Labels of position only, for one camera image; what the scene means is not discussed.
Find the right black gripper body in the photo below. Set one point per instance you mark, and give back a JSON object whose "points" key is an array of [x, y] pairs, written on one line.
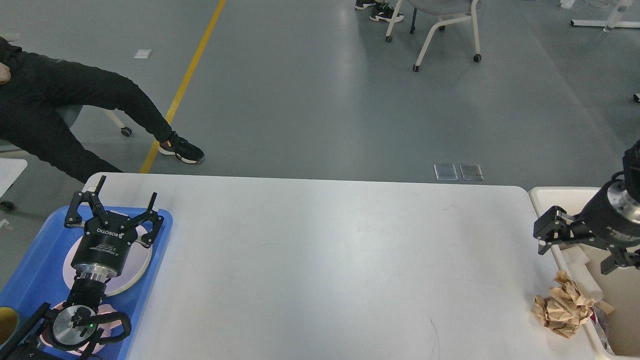
{"points": [[610, 219]]}

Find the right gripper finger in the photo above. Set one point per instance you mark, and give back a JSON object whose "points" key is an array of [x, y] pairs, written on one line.
{"points": [[620, 257], [556, 227]]}

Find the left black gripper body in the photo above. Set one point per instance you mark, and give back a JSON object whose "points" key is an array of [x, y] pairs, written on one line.
{"points": [[104, 248]]}

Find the pink plate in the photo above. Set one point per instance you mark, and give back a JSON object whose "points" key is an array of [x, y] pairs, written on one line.
{"points": [[136, 264]]}

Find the white paper cup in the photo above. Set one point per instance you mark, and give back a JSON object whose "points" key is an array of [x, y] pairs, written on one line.
{"points": [[575, 255], [587, 285]]}

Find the brown paper bag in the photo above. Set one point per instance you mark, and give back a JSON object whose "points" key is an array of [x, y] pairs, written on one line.
{"points": [[604, 307]]}

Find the crushed red can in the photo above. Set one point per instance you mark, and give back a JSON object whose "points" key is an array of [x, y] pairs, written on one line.
{"points": [[595, 319]]}

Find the foil tray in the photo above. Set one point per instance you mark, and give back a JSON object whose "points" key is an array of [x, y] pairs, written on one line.
{"points": [[603, 339]]}

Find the brown paper scrap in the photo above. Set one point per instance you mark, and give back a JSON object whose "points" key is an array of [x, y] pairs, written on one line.
{"points": [[566, 307]]}

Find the dark teal cup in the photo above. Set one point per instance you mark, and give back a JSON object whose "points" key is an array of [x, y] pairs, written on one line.
{"points": [[9, 322]]}

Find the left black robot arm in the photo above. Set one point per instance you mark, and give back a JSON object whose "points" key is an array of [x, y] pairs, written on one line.
{"points": [[81, 288]]}

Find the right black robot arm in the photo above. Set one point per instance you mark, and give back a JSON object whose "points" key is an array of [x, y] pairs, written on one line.
{"points": [[630, 173]]}

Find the white plastic bin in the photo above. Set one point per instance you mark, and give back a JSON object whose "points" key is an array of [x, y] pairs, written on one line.
{"points": [[621, 288]]}

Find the blue plastic tray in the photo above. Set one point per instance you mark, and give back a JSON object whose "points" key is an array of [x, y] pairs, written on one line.
{"points": [[38, 278]]}

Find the white side table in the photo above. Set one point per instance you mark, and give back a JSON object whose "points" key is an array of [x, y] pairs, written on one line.
{"points": [[10, 170]]}

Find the black sneaker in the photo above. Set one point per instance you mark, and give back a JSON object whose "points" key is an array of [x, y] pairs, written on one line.
{"points": [[181, 149]]}

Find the right floor socket cover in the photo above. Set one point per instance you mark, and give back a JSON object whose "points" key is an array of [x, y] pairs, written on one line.
{"points": [[471, 172]]}

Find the floor socket cover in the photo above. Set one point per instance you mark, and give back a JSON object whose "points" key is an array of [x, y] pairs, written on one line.
{"points": [[446, 172], [471, 172]]}

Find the left floor socket cover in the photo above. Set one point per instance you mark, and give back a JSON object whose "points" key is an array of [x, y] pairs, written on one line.
{"points": [[446, 172]]}

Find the seated person in black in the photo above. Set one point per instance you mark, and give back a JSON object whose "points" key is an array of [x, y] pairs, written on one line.
{"points": [[40, 84]]}

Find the white stand base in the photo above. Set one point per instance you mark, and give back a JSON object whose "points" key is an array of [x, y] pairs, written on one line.
{"points": [[615, 18]]}

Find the black sneakers at top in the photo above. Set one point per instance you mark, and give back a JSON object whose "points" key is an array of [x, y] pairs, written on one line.
{"points": [[380, 10]]}

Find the white frame office chair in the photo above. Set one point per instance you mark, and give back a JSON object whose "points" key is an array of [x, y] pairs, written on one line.
{"points": [[448, 12]]}

